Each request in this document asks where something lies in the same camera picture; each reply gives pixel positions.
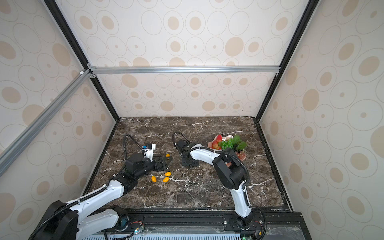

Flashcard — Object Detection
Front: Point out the pink scalloped fruit bowl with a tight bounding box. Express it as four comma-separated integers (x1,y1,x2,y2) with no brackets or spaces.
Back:
208,135,247,161

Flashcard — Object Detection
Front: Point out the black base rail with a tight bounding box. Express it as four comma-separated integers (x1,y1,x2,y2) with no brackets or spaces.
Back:
53,209,313,240

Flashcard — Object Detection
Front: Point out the green fake grape bunch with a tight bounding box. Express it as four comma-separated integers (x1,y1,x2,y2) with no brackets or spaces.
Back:
218,135,247,153

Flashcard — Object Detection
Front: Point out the red fake grape bunch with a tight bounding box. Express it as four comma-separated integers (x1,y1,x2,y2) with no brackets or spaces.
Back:
237,151,247,161

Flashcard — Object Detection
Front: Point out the slanted aluminium frame bar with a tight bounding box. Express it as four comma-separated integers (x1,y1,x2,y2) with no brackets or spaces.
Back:
1,70,91,175

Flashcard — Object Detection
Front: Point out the fake strawberry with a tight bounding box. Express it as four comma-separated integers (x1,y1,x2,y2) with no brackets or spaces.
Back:
216,135,223,143
212,141,221,150

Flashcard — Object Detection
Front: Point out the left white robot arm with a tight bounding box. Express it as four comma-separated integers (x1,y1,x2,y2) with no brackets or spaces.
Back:
29,134,173,240

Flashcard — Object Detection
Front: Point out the horizontal aluminium frame bar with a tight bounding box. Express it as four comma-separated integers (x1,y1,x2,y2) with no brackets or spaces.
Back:
91,66,280,74

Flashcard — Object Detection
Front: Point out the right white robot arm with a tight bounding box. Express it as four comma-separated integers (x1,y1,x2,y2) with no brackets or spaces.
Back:
172,132,267,230

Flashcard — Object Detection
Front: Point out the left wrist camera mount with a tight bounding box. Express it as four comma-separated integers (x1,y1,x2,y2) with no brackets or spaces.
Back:
142,144,156,162

